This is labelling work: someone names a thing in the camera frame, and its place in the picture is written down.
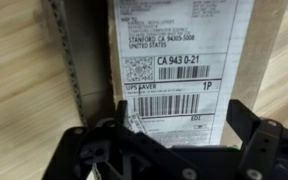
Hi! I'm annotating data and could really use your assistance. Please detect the brown cardboard shipping box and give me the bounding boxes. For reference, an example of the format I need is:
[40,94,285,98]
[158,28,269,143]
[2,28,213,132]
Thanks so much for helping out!
[40,0,288,180]

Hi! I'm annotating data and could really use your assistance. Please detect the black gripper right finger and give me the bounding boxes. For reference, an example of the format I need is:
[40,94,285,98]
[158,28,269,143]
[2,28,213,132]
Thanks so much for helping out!
[226,99,288,180]

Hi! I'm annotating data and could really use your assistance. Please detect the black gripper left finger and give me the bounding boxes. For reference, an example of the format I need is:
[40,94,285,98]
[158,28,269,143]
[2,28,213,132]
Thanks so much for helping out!
[42,99,198,180]

